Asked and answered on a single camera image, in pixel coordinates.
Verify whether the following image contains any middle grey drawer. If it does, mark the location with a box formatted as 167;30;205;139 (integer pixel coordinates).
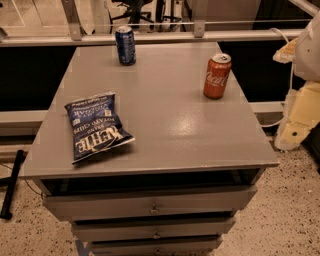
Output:
72;218;235;242

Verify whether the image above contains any black bar on floor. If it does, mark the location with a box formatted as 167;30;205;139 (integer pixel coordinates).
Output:
0;150;25;220

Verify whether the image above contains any grey drawer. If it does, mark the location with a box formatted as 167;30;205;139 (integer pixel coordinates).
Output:
90;236;222;256
72;218;235;242
44;185;257;221

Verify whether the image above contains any white cable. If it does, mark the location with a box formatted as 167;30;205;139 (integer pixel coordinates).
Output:
260;27;296;129

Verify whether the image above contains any red coke can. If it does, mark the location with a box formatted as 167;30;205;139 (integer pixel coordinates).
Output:
203;53;232;99

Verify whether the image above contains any grey metal railing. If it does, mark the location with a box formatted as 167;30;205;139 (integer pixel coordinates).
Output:
0;0;319;47

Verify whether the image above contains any bottom grey drawer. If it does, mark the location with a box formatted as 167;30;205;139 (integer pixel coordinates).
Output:
90;236;222;256

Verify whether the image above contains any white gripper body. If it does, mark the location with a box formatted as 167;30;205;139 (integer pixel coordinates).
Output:
274;81;320;150

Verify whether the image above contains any top grey drawer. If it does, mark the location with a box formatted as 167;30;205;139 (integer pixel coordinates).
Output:
44;185;257;221

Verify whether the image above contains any blue soda can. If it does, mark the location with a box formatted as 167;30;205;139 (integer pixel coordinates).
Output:
115;26;136;65

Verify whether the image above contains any blue kettle chip bag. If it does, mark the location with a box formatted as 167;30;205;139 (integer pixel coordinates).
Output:
65;92;135;163

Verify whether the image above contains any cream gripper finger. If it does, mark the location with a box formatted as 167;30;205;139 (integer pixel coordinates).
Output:
273;38;298;64

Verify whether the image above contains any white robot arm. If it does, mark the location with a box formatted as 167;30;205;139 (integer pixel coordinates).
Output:
273;12;320;150

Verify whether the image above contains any black office chair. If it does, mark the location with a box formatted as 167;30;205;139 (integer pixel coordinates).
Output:
110;0;155;30

